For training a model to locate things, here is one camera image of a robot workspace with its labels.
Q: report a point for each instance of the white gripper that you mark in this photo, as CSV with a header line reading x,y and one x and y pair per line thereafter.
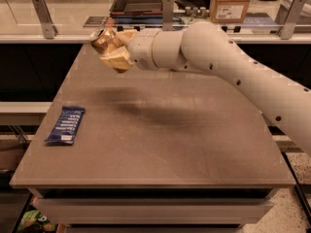
x,y
141,49

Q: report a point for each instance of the orange soda can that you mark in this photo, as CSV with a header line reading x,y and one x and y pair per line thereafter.
x,y
104,40

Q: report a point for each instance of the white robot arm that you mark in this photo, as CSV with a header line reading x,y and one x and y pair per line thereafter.
x,y
204,48

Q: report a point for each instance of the blue snack bar wrapper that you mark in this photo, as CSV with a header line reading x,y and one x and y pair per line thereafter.
x,y
66,126

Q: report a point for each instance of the cardboard box with label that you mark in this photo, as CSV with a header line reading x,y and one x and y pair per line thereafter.
x,y
228,11

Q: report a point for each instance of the grey table drawer unit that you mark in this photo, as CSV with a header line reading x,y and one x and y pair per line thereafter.
x,y
150,212

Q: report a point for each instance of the green snack bag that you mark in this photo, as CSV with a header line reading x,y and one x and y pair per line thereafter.
x,y
35,222

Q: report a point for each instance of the middle metal glass bracket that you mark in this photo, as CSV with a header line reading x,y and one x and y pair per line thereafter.
x,y
167,15

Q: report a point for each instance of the metal glass bracket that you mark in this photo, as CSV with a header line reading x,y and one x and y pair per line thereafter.
x,y
167,15
48,27
288,25

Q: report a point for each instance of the left metal glass bracket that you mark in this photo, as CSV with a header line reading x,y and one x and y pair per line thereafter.
x,y
48,27

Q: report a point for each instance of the right metal glass bracket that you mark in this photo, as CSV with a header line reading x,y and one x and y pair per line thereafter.
x,y
288,25

